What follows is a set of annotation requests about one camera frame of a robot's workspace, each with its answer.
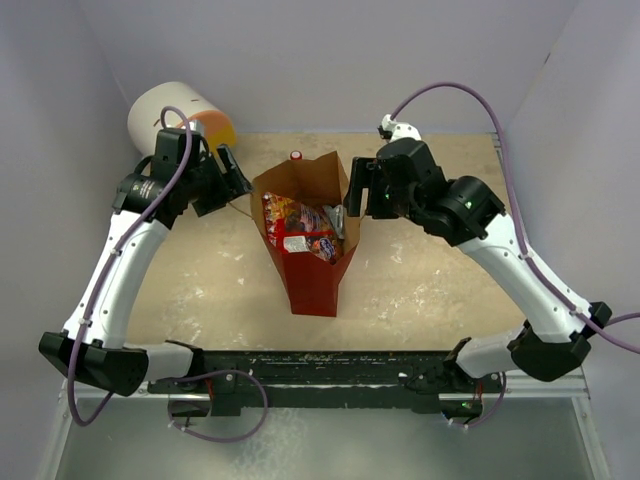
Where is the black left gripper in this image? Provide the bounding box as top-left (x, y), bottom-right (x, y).
top-left (183, 145), bottom-right (253, 217)

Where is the silver foil snack packet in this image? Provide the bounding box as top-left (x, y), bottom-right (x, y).
top-left (323, 204), bottom-right (345, 240)

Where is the red paper bag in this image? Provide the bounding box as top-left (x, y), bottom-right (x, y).
top-left (250, 152), bottom-right (360, 317)

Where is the red candy bag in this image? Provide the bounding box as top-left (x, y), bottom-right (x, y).
top-left (262, 192), bottom-right (343, 264)

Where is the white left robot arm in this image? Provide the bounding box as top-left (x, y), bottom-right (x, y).
top-left (38, 128), bottom-right (252, 396)

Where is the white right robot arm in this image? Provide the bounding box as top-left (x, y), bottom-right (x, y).
top-left (369, 138), bottom-right (611, 391)

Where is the white cylindrical toy drum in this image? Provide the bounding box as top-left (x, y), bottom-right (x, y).
top-left (126, 81), bottom-right (238, 157)

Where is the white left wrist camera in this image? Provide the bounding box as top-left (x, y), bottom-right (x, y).
top-left (187, 119), bottom-right (206, 138)

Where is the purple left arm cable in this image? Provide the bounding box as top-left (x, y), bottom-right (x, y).
top-left (66, 105), bottom-right (193, 427)

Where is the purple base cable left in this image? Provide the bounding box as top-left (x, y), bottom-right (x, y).
top-left (167, 368), bottom-right (270, 443)

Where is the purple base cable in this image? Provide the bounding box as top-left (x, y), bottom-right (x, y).
top-left (447, 372), bottom-right (509, 430)
top-left (167, 368), bottom-right (270, 443)

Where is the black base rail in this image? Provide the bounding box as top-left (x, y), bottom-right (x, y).
top-left (149, 350), bottom-right (502, 419)

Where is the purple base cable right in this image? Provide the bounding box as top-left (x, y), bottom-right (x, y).
top-left (447, 372), bottom-right (509, 430)

